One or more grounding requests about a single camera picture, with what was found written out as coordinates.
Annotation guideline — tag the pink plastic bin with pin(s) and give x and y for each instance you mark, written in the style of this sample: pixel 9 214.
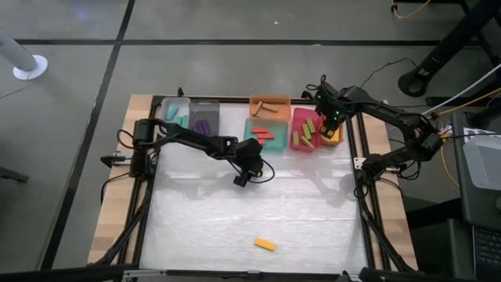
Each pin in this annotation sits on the pink plastic bin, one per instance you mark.
pixel 299 121

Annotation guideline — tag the white pole with round base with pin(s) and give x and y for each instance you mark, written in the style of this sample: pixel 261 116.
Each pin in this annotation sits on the white pole with round base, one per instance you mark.
pixel 31 67

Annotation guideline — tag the small orange tapered bin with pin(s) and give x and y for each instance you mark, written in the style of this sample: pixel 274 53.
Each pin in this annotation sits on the small orange tapered bin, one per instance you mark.
pixel 332 143

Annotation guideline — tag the brown wooden block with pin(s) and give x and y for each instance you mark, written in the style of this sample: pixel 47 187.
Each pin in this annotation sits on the brown wooden block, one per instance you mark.
pixel 257 108
pixel 270 108

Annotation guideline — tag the clear plastic bin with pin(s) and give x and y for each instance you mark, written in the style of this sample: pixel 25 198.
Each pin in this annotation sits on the clear plastic bin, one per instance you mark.
pixel 181 105

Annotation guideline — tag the red wooden block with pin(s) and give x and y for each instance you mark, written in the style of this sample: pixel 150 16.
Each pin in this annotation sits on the red wooden block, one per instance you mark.
pixel 265 136
pixel 259 130
pixel 261 141

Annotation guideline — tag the grey plastic box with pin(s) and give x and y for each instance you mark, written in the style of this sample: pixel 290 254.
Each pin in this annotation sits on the grey plastic box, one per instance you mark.
pixel 485 160

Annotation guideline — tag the black furniture foot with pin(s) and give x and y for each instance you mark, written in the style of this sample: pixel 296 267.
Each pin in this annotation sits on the black furniture foot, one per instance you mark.
pixel 13 175

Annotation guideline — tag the black floor stand pole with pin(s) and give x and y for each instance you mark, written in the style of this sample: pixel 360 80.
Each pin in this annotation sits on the black floor stand pole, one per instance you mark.
pixel 419 80

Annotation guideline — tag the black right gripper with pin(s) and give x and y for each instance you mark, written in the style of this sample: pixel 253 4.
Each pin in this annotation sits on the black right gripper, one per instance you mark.
pixel 332 103

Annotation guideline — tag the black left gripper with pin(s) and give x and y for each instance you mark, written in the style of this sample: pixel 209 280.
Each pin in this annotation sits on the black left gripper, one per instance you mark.
pixel 250 156

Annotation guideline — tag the green wooden block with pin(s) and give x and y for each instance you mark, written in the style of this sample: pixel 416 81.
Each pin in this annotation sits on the green wooden block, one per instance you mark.
pixel 311 125
pixel 307 142
pixel 306 131
pixel 296 138

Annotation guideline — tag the teal wooden block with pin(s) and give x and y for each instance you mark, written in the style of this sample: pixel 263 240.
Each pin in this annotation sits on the teal wooden block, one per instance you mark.
pixel 179 120
pixel 171 113
pixel 185 122

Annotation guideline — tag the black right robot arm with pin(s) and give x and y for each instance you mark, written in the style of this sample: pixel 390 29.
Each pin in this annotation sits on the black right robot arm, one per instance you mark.
pixel 391 114

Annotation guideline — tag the teal plastic bin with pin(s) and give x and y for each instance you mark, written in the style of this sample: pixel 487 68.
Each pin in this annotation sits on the teal plastic bin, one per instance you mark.
pixel 281 145

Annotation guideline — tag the black keyboard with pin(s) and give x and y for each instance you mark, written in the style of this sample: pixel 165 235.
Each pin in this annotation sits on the black keyboard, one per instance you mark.
pixel 489 246

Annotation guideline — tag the black aluminium table frame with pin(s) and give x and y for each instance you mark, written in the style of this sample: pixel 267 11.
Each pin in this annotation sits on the black aluminium table frame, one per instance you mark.
pixel 235 100

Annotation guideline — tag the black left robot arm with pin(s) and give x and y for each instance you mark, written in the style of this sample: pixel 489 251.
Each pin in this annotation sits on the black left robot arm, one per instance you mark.
pixel 188 139

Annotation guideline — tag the orange plastic bin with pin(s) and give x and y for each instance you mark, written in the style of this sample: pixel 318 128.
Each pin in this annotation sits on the orange plastic bin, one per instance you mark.
pixel 282 116

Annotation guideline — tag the grey plastic bin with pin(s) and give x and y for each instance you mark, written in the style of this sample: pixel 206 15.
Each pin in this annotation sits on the grey plastic bin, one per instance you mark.
pixel 203 111

